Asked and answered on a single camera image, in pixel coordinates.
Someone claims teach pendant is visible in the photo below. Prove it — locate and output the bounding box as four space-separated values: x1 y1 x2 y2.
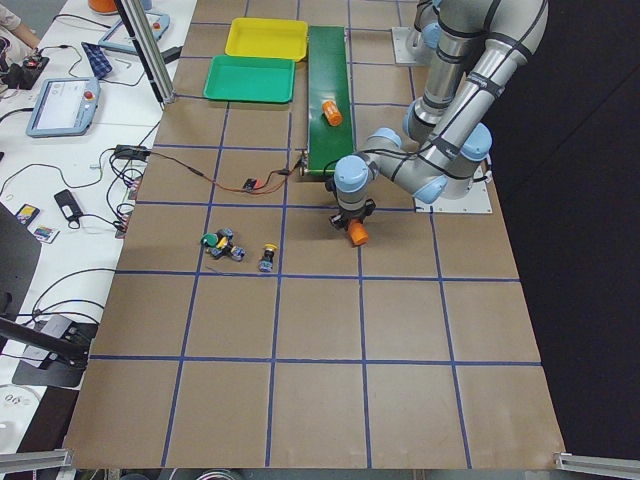
98 12 171 56
26 77 101 138

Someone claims blue checkered cloth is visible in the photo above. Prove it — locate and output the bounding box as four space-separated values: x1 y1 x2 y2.
81 42 113 79

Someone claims orange cylinder with 4680 print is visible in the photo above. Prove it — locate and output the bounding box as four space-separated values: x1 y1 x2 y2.
321 99 343 127

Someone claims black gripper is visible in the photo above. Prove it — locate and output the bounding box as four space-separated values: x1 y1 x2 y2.
329 198 376 231

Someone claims green plastic tray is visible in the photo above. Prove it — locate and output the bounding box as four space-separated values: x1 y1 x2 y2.
203 55 296 104

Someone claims black power supply box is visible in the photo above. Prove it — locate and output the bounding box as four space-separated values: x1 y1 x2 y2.
113 144 151 161

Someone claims black remote fob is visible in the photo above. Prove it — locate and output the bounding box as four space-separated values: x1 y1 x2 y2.
54 189 84 222

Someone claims yellow mushroom push button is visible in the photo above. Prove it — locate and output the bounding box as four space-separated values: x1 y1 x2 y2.
209 236 234 259
258 243 278 273

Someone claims green conveyor belt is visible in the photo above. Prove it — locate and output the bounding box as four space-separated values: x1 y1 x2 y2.
304 26 355 180

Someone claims near teach pendant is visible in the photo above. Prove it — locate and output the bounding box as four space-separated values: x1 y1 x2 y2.
26 77 101 138

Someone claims aluminium frame post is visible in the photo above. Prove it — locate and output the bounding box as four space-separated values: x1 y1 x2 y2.
115 0 175 105

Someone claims plain orange cylinder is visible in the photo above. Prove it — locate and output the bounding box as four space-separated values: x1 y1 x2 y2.
347 219 369 246

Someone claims red black power cable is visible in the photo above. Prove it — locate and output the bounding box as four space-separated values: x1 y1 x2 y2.
144 149 304 195

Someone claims black monitor stand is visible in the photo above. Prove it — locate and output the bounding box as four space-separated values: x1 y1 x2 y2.
1 207 97 388

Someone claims green mushroom push button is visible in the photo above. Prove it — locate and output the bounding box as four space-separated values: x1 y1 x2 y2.
200 228 234 248
227 246 246 262

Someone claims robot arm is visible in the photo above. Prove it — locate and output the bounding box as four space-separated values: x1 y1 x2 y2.
326 1 548 229

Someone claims small motor controller board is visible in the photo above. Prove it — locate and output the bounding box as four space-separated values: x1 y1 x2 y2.
243 178 263 192

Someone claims far teach pendant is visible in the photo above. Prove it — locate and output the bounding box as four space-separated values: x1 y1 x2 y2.
98 12 171 56

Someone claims yellow plastic tray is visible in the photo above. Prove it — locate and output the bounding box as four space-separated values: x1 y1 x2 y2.
225 17 308 62

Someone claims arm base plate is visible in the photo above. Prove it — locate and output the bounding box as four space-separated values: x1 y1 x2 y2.
391 27 437 66
414 151 493 214

